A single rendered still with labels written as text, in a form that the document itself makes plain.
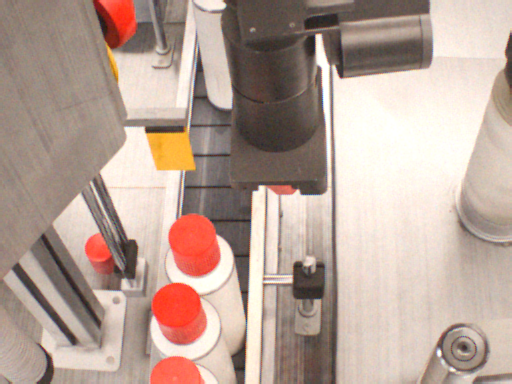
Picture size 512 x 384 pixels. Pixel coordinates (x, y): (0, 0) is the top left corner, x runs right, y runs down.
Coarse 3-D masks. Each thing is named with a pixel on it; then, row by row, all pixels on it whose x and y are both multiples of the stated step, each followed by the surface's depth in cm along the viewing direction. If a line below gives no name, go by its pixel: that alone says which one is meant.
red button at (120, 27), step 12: (96, 0) 28; (108, 0) 28; (120, 0) 29; (96, 12) 29; (108, 12) 29; (120, 12) 29; (132, 12) 29; (108, 24) 29; (120, 24) 29; (132, 24) 30; (108, 36) 30; (120, 36) 30; (132, 36) 31
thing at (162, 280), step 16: (192, 16) 79; (192, 32) 78; (192, 48) 76; (192, 64) 76; (192, 80) 76; (176, 176) 69; (176, 192) 68; (176, 208) 67; (160, 256) 65; (160, 272) 64
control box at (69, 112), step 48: (0, 0) 21; (48, 0) 22; (0, 48) 22; (48, 48) 24; (96, 48) 26; (0, 96) 23; (48, 96) 25; (96, 96) 28; (0, 144) 24; (48, 144) 26; (96, 144) 29; (0, 192) 25; (48, 192) 28; (0, 240) 27
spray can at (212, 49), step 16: (192, 0) 69; (208, 0) 68; (208, 16) 69; (208, 32) 71; (208, 48) 74; (224, 48) 73; (208, 64) 76; (224, 64) 75; (208, 80) 79; (224, 80) 78; (208, 96) 83; (224, 96) 80
